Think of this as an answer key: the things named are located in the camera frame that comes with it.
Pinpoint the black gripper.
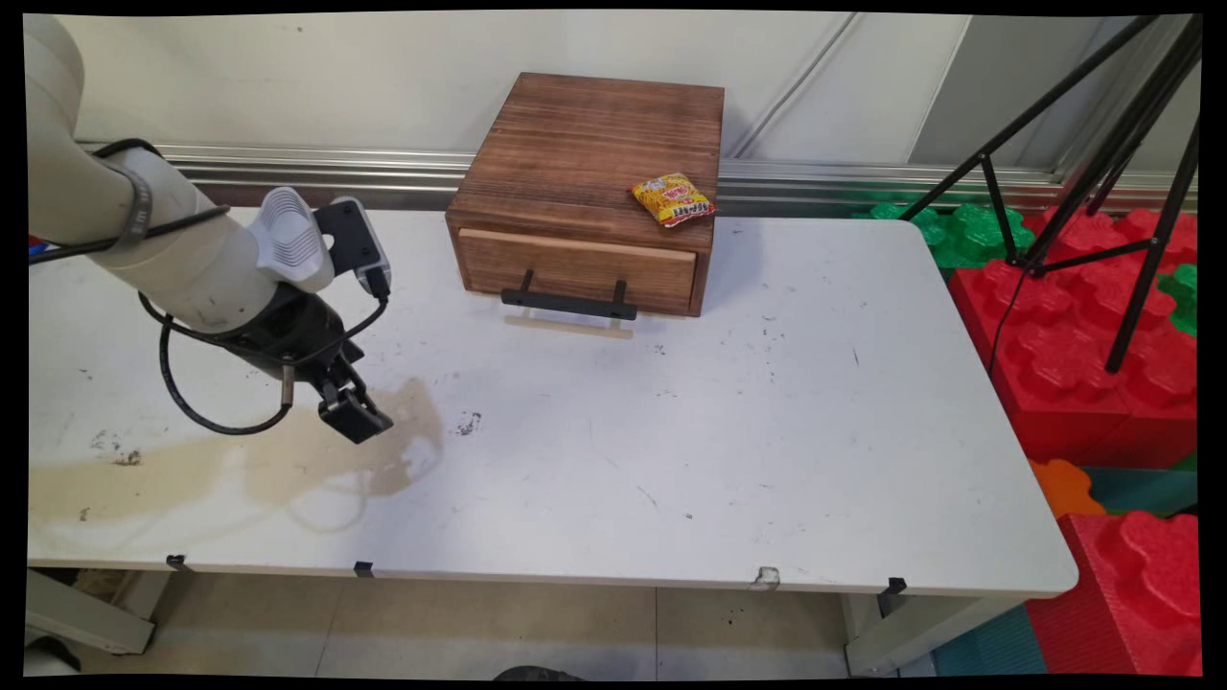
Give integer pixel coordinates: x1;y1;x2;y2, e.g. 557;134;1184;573
228;286;394;445

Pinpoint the light wooden strip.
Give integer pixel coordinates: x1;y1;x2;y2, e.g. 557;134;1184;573
504;311;635;340

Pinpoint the light wooden drawer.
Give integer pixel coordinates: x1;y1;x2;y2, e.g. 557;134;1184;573
457;227;698;314

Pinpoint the white table leg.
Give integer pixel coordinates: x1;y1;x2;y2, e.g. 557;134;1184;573
844;592;1017;678
27;568;174;657

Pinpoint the dark wooden drawer box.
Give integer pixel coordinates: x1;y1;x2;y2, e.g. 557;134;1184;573
446;72;726;318

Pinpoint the yellow red snack bag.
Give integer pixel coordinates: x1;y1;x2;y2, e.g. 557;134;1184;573
629;172;717;229

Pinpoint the green foam block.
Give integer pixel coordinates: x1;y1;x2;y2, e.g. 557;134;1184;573
851;199;1036;281
1155;264;1199;336

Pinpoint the blue foam mat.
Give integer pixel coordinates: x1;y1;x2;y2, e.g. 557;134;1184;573
935;604;1048;678

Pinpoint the large red foam block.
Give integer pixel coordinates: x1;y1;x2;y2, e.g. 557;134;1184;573
1024;511;1202;678
1021;204;1199;288
1093;287;1199;471
947;257;1134;469

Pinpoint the teal foam mat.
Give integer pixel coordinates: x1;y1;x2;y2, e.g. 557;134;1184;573
1083;467;1199;518

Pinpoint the black tripod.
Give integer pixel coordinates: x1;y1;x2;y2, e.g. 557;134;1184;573
896;14;1202;375

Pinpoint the black cable with metal plug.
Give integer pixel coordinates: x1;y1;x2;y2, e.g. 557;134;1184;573
137;290;296;437

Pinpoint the black camera cable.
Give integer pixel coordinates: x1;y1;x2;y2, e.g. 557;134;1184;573
27;139;392;370

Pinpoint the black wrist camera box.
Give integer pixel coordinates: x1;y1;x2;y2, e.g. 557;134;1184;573
314;196;392;298

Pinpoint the black drawer handle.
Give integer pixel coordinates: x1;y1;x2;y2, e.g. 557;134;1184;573
500;268;638;322

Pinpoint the aluminium wall rail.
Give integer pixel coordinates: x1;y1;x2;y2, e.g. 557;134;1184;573
77;142;1199;217

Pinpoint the grey velcro cable strap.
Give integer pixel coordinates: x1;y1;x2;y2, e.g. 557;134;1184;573
96;158;154;252

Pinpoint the thin black tripod cable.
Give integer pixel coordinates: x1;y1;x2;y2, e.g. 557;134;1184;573
985;271;1029;375

